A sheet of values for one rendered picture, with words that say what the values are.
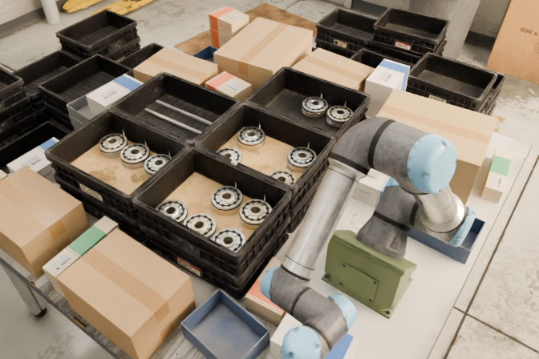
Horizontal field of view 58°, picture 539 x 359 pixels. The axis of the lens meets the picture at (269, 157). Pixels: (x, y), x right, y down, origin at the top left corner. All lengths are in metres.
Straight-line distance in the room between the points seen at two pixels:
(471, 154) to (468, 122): 0.18
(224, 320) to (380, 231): 0.52
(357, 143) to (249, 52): 1.24
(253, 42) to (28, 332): 1.63
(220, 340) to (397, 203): 0.63
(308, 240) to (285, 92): 1.09
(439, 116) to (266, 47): 0.82
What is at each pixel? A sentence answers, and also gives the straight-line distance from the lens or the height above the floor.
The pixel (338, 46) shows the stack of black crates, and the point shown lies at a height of 0.37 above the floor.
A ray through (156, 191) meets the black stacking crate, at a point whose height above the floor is 0.89.
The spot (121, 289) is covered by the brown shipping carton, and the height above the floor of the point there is 0.86.
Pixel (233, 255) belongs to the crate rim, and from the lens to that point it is 1.36.
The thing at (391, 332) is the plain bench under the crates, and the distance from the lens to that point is 1.53.
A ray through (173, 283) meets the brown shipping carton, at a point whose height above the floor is 0.86.
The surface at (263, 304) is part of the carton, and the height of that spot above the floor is 0.77.
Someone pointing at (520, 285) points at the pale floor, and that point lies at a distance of 2.69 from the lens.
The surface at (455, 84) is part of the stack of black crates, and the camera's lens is 2.94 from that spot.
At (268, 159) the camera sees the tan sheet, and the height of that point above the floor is 0.83.
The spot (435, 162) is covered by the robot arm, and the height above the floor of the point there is 1.36.
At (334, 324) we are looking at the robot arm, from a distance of 1.07.
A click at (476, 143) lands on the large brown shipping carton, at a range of 1.87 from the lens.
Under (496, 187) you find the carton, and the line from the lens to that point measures 1.93.
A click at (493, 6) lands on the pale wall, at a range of 4.32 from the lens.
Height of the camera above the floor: 2.02
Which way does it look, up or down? 42 degrees down
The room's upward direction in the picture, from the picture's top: straight up
